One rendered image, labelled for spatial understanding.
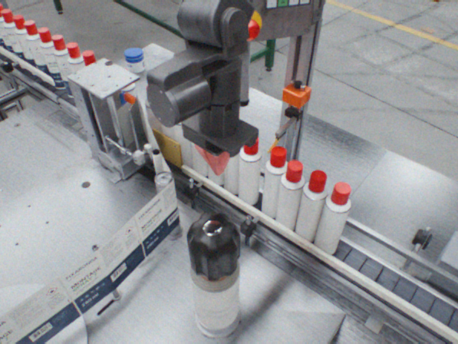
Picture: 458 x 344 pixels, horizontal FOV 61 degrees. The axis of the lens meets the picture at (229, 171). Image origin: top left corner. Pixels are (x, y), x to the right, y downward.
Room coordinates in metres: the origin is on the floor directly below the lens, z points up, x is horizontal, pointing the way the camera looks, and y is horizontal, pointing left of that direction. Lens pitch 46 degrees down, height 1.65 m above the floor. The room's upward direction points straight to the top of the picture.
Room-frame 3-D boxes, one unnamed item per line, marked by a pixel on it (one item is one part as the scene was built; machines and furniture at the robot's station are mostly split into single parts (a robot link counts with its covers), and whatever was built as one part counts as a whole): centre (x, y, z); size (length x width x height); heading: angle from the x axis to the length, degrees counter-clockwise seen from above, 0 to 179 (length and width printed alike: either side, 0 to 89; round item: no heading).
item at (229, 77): (0.45, 0.02, 1.36); 0.07 x 0.06 x 0.07; 134
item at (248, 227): (0.54, -0.04, 0.89); 0.03 x 0.03 x 0.12; 51
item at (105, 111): (0.80, 0.29, 1.01); 0.14 x 0.13 x 0.26; 51
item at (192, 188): (0.66, 0.08, 0.89); 0.06 x 0.03 x 0.12; 141
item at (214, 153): (0.46, 0.03, 1.23); 0.07 x 0.07 x 0.09; 50
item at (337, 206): (0.50, -0.22, 0.98); 0.05 x 0.05 x 0.20
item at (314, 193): (0.54, -0.18, 0.98); 0.05 x 0.05 x 0.20
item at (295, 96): (0.65, -0.12, 1.05); 0.10 x 0.04 x 0.33; 141
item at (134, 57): (1.35, 0.36, 0.87); 0.07 x 0.07 x 0.07
